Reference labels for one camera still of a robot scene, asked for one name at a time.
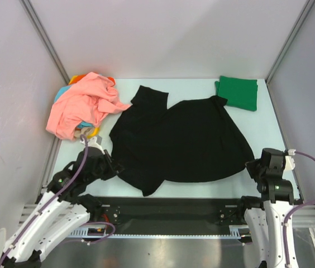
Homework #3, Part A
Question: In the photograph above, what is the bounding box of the black t-shirt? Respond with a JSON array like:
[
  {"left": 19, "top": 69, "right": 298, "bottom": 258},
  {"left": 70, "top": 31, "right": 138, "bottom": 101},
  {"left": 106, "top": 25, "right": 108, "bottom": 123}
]
[{"left": 109, "top": 86, "right": 255, "bottom": 196}]

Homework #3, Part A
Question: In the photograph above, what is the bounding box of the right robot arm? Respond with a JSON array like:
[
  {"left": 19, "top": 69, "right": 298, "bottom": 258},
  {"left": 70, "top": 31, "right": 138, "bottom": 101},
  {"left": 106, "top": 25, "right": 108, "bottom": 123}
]
[{"left": 236, "top": 148, "right": 298, "bottom": 267}]

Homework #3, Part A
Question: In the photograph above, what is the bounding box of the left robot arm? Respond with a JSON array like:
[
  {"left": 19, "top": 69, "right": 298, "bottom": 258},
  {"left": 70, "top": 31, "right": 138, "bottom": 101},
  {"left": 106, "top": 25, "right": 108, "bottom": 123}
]
[{"left": 0, "top": 147, "right": 123, "bottom": 267}]

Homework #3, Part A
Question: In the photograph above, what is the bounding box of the beige t-shirt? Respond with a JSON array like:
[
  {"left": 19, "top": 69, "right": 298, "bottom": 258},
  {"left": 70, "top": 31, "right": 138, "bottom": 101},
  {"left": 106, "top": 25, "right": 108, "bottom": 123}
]
[{"left": 74, "top": 127, "right": 95, "bottom": 138}]

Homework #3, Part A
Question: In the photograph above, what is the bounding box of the pink t-shirt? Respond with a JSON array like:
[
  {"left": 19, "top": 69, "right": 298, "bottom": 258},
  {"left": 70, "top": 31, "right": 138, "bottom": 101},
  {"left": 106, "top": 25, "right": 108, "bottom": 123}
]
[{"left": 46, "top": 72, "right": 130, "bottom": 140}]

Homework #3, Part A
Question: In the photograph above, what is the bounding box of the folded green t-shirt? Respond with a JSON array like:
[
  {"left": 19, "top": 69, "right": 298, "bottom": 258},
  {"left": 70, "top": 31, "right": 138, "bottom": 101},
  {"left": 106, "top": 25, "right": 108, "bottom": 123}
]
[{"left": 215, "top": 76, "right": 258, "bottom": 112}]

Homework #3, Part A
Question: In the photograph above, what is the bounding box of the light blue t-shirt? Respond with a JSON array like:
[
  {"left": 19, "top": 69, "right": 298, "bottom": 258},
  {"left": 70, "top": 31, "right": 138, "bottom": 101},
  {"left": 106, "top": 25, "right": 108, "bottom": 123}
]
[{"left": 54, "top": 85, "right": 94, "bottom": 129}]

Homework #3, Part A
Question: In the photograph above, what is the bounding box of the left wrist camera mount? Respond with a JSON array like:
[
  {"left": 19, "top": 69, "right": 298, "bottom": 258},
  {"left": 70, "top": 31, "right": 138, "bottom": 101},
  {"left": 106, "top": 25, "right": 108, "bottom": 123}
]
[{"left": 80, "top": 135, "right": 104, "bottom": 155}]

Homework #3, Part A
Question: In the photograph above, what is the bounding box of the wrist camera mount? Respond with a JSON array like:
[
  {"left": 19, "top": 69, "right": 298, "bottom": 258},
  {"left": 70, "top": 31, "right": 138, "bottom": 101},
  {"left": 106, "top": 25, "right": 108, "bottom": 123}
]
[
  {"left": 284, "top": 149, "right": 296, "bottom": 171},
  {"left": 80, "top": 135, "right": 104, "bottom": 155}
]

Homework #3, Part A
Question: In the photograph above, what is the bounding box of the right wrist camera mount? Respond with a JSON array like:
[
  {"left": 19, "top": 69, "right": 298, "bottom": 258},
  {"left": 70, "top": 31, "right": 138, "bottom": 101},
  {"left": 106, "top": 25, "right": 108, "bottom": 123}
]
[{"left": 284, "top": 149, "right": 296, "bottom": 171}]

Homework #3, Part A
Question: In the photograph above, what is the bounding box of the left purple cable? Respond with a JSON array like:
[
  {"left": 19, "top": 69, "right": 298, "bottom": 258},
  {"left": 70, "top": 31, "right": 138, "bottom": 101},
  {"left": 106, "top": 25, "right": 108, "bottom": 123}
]
[{"left": 0, "top": 133, "right": 116, "bottom": 268}]

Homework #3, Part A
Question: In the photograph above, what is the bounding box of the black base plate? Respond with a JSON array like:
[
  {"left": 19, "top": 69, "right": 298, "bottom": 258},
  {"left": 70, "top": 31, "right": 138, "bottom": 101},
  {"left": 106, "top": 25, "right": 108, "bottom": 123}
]
[{"left": 98, "top": 197, "right": 246, "bottom": 236}]

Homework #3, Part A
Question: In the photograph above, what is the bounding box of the grey slotted cable duct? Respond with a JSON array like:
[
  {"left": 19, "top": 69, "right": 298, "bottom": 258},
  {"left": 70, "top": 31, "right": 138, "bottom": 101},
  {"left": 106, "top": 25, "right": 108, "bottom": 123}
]
[{"left": 68, "top": 225, "right": 252, "bottom": 238}]

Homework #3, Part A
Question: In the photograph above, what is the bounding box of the left aluminium frame post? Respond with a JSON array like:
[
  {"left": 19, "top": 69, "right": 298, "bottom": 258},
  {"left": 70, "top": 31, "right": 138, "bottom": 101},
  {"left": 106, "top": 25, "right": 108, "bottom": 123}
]
[{"left": 19, "top": 0, "right": 70, "bottom": 84}]

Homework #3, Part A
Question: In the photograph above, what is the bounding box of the aluminium frame post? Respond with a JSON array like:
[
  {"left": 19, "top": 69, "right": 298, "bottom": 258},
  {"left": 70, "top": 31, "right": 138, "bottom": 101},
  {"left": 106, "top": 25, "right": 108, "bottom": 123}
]
[
  {"left": 19, "top": 0, "right": 70, "bottom": 84},
  {"left": 265, "top": 0, "right": 315, "bottom": 85}
]

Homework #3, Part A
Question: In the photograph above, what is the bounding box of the right aluminium frame post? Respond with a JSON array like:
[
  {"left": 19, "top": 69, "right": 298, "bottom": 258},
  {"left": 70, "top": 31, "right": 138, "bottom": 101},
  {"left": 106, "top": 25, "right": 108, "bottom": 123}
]
[{"left": 265, "top": 0, "right": 315, "bottom": 85}]

